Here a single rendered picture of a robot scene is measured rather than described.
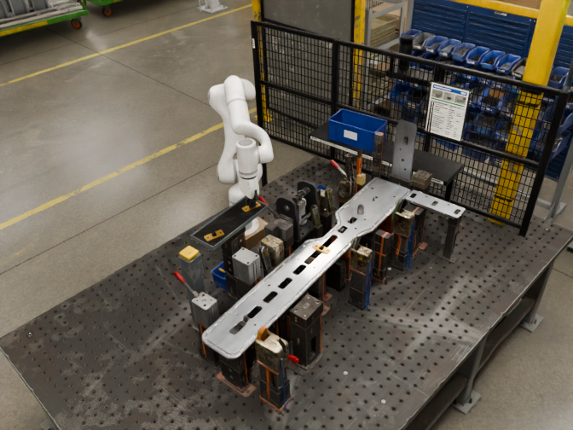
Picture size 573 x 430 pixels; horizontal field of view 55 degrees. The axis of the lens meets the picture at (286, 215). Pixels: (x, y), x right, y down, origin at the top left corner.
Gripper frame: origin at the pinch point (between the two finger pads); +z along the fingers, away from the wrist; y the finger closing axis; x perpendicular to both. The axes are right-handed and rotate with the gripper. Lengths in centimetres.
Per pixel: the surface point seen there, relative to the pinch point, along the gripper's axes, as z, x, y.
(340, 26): 1, 191, -154
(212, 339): 18, -49, 43
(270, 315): 18, -24, 47
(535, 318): 117, 152, 78
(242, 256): 7.6, -19.1, 21.0
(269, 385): 35, -37, 63
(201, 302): 13, -44, 29
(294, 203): 0.9, 15.7, 12.4
